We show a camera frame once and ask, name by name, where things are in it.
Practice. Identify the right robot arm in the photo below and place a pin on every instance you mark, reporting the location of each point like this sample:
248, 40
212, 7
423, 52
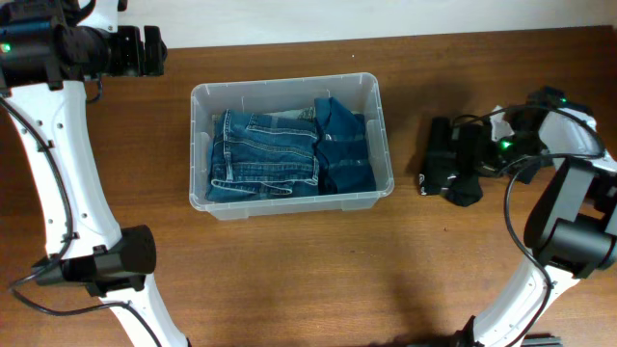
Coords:
570, 232

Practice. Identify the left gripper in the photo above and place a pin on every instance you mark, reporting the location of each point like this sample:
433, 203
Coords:
133, 66

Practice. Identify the blue garment with tape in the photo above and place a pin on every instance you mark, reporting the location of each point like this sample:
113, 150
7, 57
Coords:
341, 149

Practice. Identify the dark blue jeans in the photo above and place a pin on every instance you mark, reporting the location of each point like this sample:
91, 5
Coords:
261, 157

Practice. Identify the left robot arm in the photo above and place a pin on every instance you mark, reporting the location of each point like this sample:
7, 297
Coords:
50, 49

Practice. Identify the light blue jeans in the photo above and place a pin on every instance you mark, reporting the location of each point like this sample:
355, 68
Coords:
289, 114

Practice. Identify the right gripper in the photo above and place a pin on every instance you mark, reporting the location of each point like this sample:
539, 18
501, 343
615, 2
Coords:
486, 157

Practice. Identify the black garment with tape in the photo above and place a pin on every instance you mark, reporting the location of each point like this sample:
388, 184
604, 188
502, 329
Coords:
526, 168
448, 168

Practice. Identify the black aluminium rail base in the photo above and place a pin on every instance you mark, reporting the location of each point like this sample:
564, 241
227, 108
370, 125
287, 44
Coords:
542, 341

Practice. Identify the clear plastic storage bin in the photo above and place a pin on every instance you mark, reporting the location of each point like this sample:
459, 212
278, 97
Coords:
358, 92

